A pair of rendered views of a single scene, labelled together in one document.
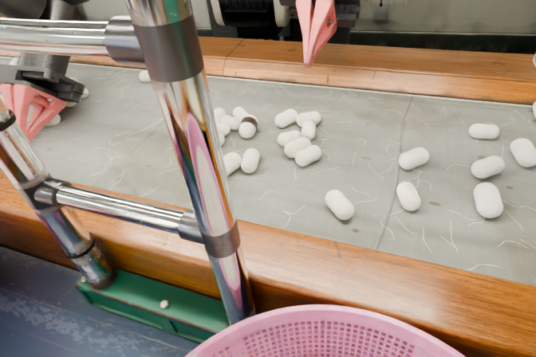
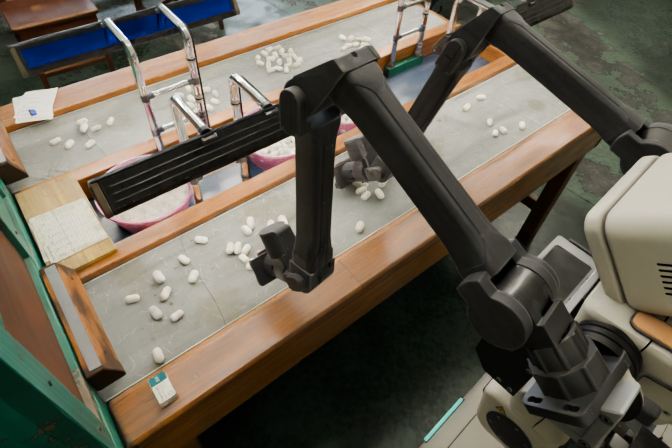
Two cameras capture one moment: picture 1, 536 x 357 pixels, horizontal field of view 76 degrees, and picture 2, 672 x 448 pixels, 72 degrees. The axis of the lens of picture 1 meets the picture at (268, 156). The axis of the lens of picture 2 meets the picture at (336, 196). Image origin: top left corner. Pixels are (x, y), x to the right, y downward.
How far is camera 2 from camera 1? 1.25 m
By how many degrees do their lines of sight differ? 75
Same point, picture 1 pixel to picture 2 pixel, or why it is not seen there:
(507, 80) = (182, 361)
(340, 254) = (184, 222)
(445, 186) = (176, 278)
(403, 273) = (166, 229)
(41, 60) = (344, 168)
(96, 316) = not seen: hidden behind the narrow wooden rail
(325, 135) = (238, 266)
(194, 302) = not seen: hidden behind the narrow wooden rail
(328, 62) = (283, 300)
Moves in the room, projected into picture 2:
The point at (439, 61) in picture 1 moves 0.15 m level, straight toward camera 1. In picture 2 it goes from (227, 351) to (203, 297)
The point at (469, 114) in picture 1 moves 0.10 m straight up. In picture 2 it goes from (191, 331) to (182, 310)
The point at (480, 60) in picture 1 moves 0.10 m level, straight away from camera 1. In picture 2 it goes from (207, 373) to (220, 419)
